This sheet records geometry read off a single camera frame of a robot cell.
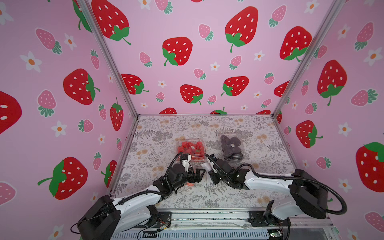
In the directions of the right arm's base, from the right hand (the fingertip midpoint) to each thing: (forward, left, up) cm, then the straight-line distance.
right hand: (208, 174), depth 84 cm
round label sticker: (+19, -15, +3) cm, 24 cm away
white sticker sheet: (+3, +1, +3) cm, 5 cm away
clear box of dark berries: (+18, -15, +2) cm, 23 cm away
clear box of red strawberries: (+19, +9, -3) cm, 21 cm away
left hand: (0, +4, +5) cm, 6 cm away
